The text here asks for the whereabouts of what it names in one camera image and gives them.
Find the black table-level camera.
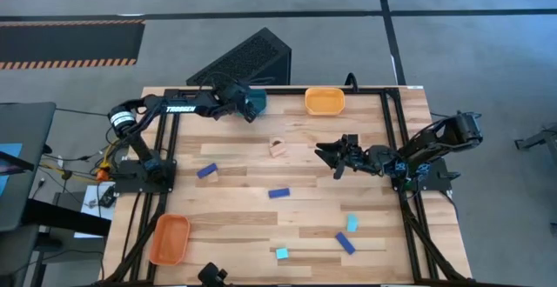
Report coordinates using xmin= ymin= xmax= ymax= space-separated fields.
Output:
xmin=198 ymin=261 xmax=230 ymax=287

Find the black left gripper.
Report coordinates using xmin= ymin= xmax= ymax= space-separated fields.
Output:
xmin=211 ymin=81 xmax=259 ymax=124

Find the white paper sheet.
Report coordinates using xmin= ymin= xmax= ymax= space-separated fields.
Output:
xmin=73 ymin=183 xmax=117 ymax=239

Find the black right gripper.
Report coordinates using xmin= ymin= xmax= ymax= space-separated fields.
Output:
xmin=313 ymin=133 xmax=373 ymax=181

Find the dark blue block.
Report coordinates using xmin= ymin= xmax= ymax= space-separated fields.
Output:
xmin=196 ymin=162 xmax=218 ymax=180
xmin=334 ymin=231 xmax=357 ymax=256
xmin=267 ymin=187 xmax=292 ymax=200

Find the orange plastic bin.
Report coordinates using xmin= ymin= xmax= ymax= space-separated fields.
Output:
xmin=149 ymin=213 xmax=191 ymax=266

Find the black aluminium table frame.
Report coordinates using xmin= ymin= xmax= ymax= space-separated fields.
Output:
xmin=102 ymin=85 xmax=472 ymax=287

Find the black hazard-striped floor mat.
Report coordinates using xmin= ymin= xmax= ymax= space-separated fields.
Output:
xmin=0 ymin=19 xmax=146 ymax=70

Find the yellow plastic bin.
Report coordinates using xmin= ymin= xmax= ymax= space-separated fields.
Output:
xmin=304 ymin=87 xmax=346 ymax=117

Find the black desk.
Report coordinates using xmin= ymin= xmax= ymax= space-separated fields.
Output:
xmin=0 ymin=101 xmax=112 ymax=287

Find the wooden block with arch cutout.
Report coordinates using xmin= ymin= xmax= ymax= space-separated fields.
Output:
xmin=268 ymin=137 xmax=288 ymax=158

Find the black metal stand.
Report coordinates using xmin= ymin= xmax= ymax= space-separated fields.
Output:
xmin=513 ymin=123 xmax=557 ymax=157

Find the black perforated computer case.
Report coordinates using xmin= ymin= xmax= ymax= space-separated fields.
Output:
xmin=185 ymin=26 xmax=292 ymax=87

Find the teal plastic bin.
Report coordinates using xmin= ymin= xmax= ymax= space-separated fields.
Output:
xmin=237 ymin=88 xmax=268 ymax=118

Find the yellow cable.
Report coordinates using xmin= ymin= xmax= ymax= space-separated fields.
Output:
xmin=100 ymin=138 xmax=121 ymax=176

